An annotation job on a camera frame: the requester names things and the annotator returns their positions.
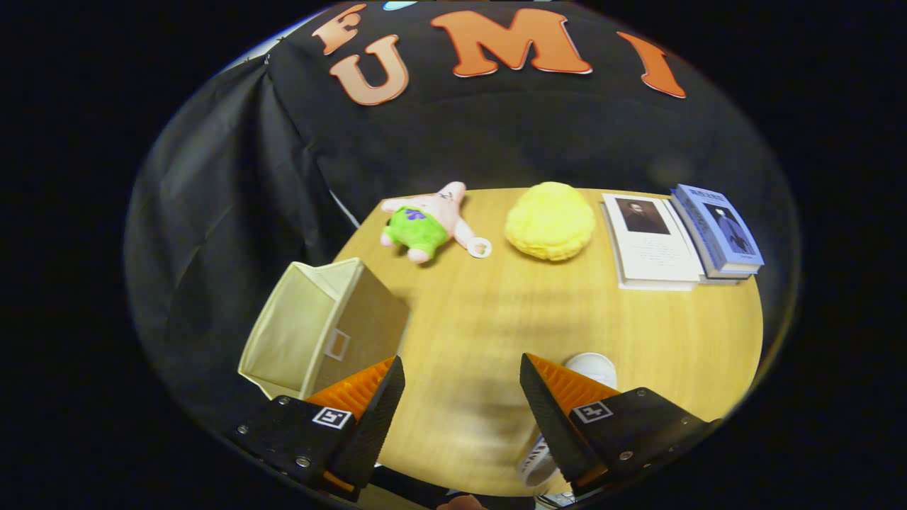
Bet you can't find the blue portrait book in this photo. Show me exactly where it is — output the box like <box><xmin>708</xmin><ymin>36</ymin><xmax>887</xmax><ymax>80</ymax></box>
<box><xmin>670</xmin><ymin>184</ymin><xmax>765</xmax><ymax>279</ymax></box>

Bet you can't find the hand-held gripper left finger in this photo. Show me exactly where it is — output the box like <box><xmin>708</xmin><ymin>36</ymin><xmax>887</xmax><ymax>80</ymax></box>
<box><xmin>227</xmin><ymin>356</ymin><xmax>406</xmax><ymax>504</ymax></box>

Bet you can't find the white canvas shoe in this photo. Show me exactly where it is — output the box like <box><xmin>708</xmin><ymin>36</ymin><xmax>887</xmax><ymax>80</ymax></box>
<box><xmin>517</xmin><ymin>352</ymin><xmax>619</xmax><ymax>488</ymax></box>

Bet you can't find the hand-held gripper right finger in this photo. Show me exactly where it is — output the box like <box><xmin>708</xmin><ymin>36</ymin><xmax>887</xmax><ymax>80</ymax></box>
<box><xmin>519</xmin><ymin>353</ymin><xmax>723</xmax><ymax>498</ymax></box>

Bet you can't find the beige fabric storage box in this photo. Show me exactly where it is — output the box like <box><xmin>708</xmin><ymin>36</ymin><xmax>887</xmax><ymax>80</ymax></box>
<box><xmin>237</xmin><ymin>257</ymin><xmax>412</xmax><ymax>401</ymax></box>

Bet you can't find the white portrait book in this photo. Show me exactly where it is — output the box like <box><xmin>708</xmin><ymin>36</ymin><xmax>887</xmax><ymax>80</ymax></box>
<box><xmin>601</xmin><ymin>193</ymin><xmax>706</xmax><ymax>291</ymax></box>

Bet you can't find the thin white cord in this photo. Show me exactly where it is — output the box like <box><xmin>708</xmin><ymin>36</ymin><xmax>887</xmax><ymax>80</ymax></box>
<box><xmin>332</xmin><ymin>190</ymin><xmax>362</xmax><ymax>231</ymax></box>

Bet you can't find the pink starfish plush toy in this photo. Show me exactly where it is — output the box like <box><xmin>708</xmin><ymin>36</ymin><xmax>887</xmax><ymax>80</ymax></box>
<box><xmin>380</xmin><ymin>181</ymin><xmax>493</xmax><ymax>264</ymax></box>

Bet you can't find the yellow plush cushion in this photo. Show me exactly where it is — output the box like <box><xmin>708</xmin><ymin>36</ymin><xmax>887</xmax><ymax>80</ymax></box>
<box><xmin>505</xmin><ymin>181</ymin><xmax>596</xmax><ymax>261</ymax></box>

